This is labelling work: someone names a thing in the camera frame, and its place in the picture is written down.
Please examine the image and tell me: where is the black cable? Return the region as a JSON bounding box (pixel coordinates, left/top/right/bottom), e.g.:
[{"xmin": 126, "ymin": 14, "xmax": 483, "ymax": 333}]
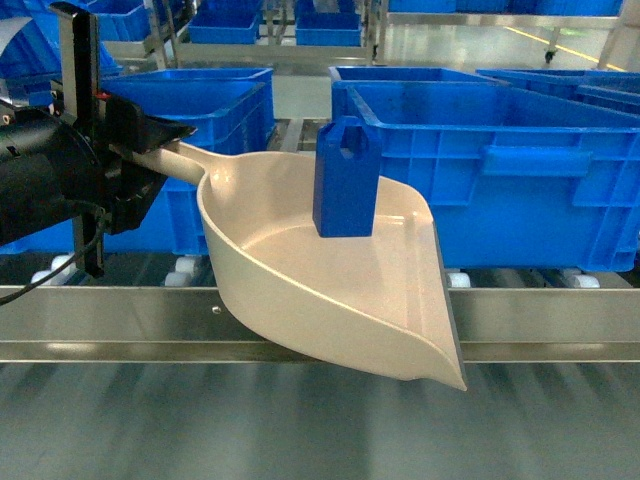
[{"xmin": 0, "ymin": 199, "xmax": 108, "ymax": 307}]

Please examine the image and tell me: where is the steel shelf rack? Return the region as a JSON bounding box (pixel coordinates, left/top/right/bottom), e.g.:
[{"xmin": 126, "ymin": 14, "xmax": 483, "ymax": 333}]
[{"xmin": 1, "ymin": 283, "xmax": 639, "ymax": 367}]

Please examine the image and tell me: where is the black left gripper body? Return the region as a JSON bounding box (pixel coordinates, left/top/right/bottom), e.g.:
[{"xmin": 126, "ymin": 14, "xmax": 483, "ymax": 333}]
[{"xmin": 51, "ymin": 82, "xmax": 150, "ymax": 195}]

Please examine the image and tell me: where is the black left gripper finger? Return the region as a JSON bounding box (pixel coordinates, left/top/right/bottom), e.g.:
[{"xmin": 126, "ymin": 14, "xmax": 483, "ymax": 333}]
[
  {"xmin": 142, "ymin": 116, "xmax": 197, "ymax": 153},
  {"xmin": 105, "ymin": 167, "xmax": 167, "ymax": 235}
]

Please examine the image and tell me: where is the blue plastic block part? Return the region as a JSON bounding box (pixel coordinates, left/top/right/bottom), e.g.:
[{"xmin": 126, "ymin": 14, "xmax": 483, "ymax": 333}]
[{"xmin": 312, "ymin": 116, "xmax": 382, "ymax": 238}]

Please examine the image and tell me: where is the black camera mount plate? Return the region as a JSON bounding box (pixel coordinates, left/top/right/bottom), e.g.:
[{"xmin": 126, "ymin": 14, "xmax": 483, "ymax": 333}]
[{"xmin": 49, "ymin": 1, "xmax": 100, "ymax": 140}]

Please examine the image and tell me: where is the blue plastic bin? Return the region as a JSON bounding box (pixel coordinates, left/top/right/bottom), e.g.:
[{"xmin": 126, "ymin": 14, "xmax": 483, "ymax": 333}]
[
  {"xmin": 188, "ymin": 10, "xmax": 262, "ymax": 45},
  {"xmin": 344, "ymin": 82, "xmax": 639, "ymax": 272},
  {"xmin": 0, "ymin": 79, "xmax": 269, "ymax": 257},
  {"xmin": 295, "ymin": 13, "xmax": 361, "ymax": 47},
  {"xmin": 329, "ymin": 66, "xmax": 507, "ymax": 118}
]

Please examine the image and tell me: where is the beige plastic dustpan scoop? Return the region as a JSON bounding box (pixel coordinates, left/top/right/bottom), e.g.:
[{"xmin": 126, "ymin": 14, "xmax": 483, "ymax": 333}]
[{"xmin": 131, "ymin": 142, "xmax": 467, "ymax": 390}]

